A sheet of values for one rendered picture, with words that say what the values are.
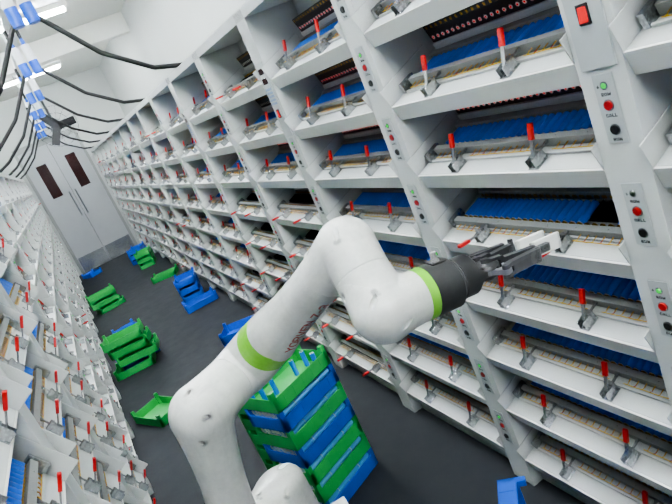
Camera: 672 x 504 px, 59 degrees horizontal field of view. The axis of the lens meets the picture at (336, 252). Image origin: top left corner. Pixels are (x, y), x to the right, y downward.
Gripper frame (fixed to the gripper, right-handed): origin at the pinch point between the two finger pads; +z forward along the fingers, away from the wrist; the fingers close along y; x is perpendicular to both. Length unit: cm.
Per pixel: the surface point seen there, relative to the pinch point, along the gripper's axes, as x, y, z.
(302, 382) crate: 54, 106, -21
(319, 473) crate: 87, 101, -25
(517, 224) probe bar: 3.8, 26.5, 18.9
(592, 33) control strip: -34.2, -12.3, 7.8
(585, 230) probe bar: 3.9, 6.2, 18.8
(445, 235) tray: 8, 53, 16
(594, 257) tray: 8.4, 2.1, 15.7
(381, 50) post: -45, 54, 10
